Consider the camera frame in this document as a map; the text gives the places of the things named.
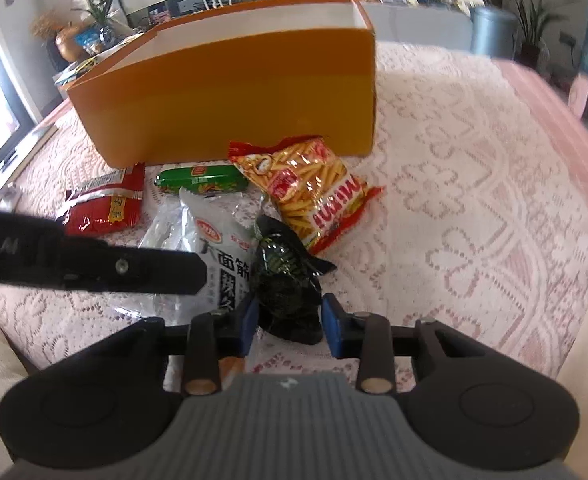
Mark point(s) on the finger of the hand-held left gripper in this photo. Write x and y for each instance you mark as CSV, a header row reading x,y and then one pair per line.
x,y
149,270

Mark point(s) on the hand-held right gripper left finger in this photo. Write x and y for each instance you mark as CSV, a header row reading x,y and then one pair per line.
x,y
249,327

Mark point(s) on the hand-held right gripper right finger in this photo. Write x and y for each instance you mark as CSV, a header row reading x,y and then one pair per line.
x,y
335,327

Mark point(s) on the dark green snack packet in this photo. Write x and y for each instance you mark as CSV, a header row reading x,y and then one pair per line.
x,y
289,290

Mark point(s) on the white gluten snack packet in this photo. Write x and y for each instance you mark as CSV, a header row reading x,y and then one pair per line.
x,y
214,240

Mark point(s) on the red snack packet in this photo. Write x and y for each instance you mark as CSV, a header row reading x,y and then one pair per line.
x,y
106,205

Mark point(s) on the green sausage packet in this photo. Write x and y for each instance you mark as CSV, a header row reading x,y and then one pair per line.
x,y
199,180

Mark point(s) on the yellow stick snack bag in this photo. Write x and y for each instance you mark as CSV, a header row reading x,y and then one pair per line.
x,y
304,190

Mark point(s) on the orange cardboard box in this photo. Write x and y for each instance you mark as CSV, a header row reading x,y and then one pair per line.
x,y
224,95

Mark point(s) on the white lace tablecloth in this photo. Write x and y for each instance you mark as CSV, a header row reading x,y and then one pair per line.
x,y
473,210

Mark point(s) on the golden vase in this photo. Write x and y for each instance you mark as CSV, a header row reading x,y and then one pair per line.
x,y
69,45

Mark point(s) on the blue plastic bag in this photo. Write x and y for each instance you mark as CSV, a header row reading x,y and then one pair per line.
x,y
89,42

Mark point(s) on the dried flower bunch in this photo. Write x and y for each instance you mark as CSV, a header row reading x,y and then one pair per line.
x,y
46,24

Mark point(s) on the small potted grass plant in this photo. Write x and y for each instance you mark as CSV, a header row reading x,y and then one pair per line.
x,y
101,10

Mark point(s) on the white router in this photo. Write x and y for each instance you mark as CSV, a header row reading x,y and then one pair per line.
x,y
215,1

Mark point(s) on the white television cabinet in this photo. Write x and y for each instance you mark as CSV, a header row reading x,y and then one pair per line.
x,y
423,25

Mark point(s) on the grey metal trash can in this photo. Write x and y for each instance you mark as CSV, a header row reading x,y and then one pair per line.
x,y
493,32

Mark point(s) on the tall potted plant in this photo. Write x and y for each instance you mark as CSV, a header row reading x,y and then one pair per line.
x,y
533,25

